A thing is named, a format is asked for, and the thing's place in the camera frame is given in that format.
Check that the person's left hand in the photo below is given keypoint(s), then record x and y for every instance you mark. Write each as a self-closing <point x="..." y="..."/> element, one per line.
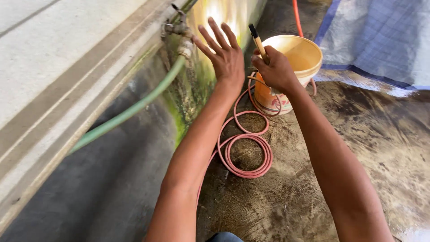
<point x="228" y="60"/>

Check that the metal water tap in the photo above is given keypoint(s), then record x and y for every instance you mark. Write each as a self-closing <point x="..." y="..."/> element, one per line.
<point x="178" y="32"/>

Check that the person's right hand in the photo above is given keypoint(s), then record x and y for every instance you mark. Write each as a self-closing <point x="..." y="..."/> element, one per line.
<point x="276" y="70"/>

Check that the person's blue jeans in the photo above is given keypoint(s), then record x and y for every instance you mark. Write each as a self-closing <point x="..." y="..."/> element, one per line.
<point x="224" y="237"/>

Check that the cream plastic bucket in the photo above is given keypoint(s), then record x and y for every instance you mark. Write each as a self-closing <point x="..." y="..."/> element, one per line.
<point x="302" y="60"/>

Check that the blue grey tarpaulin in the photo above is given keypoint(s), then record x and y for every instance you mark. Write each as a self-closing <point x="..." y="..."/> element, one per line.
<point x="376" y="40"/>

